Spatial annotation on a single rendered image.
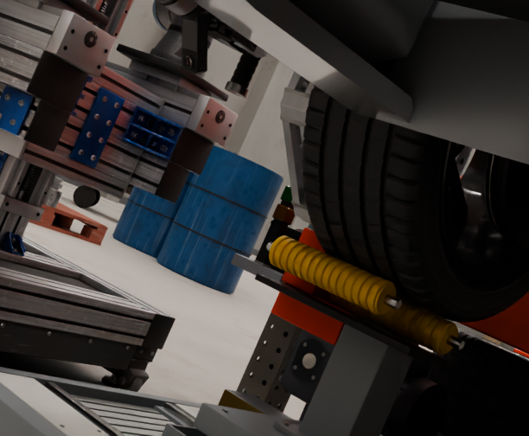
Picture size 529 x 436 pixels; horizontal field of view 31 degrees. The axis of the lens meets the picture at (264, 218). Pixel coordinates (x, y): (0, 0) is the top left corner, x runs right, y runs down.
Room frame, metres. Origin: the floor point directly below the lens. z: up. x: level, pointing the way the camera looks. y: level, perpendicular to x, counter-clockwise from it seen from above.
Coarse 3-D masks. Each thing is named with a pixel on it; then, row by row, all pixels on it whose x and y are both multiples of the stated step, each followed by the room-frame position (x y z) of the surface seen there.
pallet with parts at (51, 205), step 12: (60, 180) 5.83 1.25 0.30; (48, 192) 5.77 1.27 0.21; (60, 192) 5.83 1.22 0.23; (48, 204) 5.82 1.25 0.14; (60, 204) 6.35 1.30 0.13; (48, 216) 5.81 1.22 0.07; (60, 216) 6.32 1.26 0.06; (72, 216) 5.96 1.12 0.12; (84, 216) 6.22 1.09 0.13; (60, 228) 5.93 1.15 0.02; (84, 228) 6.18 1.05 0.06; (96, 228) 6.17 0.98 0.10; (96, 240) 6.20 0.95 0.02
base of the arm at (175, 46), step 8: (168, 32) 2.40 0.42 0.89; (176, 32) 2.37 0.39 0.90; (160, 40) 2.40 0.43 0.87; (168, 40) 2.37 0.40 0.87; (176, 40) 2.37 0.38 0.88; (152, 48) 2.40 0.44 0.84; (160, 48) 2.37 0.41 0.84; (168, 48) 2.36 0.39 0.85; (176, 48) 2.36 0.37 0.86; (208, 48) 2.43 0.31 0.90; (160, 56) 2.36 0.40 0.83; (168, 56) 2.35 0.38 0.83; (176, 56) 2.35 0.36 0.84
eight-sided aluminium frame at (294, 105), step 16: (304, 80) 1.58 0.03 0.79; (288, 96) 1.57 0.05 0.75; (304, 96) 1.55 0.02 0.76; (288, 112) 1.58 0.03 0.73; (304, 112) 1.54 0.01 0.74; (288, 128) 1.59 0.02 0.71; (288, 144) 1.62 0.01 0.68; (288, 160) 1.64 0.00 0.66; (464, 160) 1.95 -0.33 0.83; (304, 208) 1.67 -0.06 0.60
